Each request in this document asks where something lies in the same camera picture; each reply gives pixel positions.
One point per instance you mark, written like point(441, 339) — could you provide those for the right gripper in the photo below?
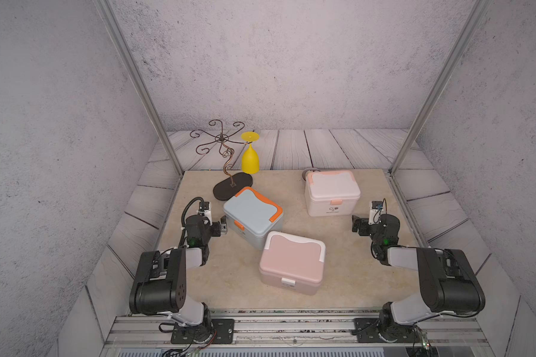
point(357, 221)

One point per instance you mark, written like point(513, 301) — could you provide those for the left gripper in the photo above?
point(216, 232)

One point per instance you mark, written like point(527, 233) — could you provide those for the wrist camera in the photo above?
point(205, 211)
point(376, 209)

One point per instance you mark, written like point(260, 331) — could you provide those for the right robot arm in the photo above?
point(447, 283)

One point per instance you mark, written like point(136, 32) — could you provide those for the white pink medicine box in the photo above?
point(331, 193)

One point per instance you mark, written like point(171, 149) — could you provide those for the grey orange medicine box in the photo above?
point(253, 216)

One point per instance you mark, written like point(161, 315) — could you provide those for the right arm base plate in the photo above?
point(369, 330)

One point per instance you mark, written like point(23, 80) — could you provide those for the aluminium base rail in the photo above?
point(302, 328)

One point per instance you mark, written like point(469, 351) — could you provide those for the yellow plastic wine glass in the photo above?
point(250, 162)

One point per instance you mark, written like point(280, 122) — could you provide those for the brown wire glass rack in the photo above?
point(235, 182)

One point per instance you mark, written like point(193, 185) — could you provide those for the left aluminium frame post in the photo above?
point(112, 25)

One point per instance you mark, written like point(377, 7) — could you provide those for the right aluminium frame post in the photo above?
point(457, 50)

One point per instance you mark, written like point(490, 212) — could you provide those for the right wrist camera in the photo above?
point(376, 209)

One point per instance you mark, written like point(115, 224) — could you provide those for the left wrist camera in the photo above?
point(205, 211)

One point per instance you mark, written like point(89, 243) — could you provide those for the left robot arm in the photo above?
point(160, 286)

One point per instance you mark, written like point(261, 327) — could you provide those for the aluminium frame post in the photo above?
point(457, 50)
point(112, 25)

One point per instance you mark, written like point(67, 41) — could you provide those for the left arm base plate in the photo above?
point(214, 332)

